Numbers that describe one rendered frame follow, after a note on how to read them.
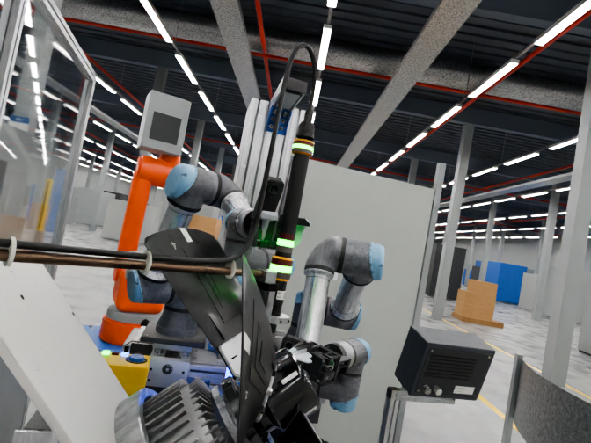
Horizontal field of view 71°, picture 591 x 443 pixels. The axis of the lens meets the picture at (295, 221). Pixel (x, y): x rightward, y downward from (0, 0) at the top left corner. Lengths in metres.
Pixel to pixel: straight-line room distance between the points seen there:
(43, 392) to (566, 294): 7.27
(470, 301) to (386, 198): 10.42
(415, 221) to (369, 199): 0.39
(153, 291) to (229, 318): 0.77
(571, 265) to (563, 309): 0.69
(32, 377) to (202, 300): 0.29
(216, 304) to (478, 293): 12.65
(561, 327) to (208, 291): 7.00
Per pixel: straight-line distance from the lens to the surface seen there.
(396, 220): 2.98
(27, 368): 0.60
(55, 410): 0.61
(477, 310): 13.32
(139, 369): 1.18
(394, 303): 3.03
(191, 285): 0.75
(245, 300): 0.47
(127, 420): 0.73
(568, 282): 7.52
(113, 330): 4.84
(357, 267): 1.29
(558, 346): 7.57
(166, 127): 4.82
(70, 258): 0.58
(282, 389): 0.73
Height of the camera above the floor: 1.46
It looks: 2 degrees up
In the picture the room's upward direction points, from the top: 10 degrees clockwise
